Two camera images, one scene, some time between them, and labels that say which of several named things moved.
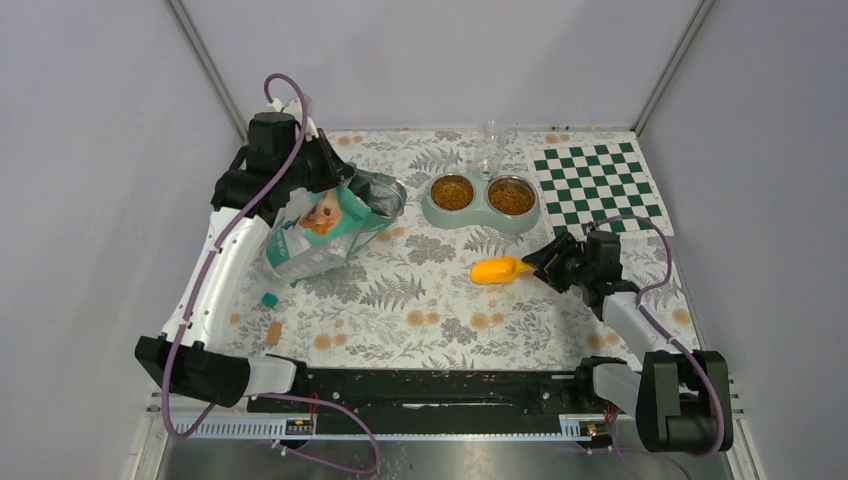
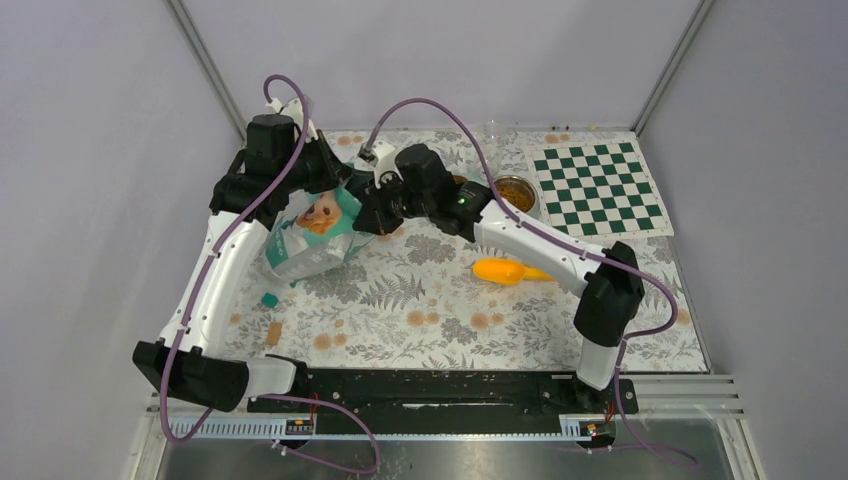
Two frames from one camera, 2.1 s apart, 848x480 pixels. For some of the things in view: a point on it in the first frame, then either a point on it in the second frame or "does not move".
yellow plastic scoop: x=498 y=270 does not move
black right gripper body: x=569 y=266 -> x=391 y=203
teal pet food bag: x=310 y=233 does not move
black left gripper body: x=315 y=168 does not move
